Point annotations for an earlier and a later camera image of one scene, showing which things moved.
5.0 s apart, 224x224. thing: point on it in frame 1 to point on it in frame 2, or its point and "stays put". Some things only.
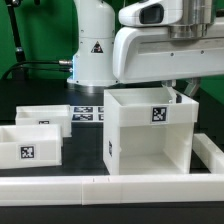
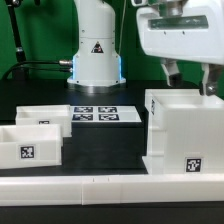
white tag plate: x=87 y=113 stays put
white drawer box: x=60 y=114 stays put
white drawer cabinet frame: x=148 y=131 to x=184 y=132
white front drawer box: x=30 y=146 stays put
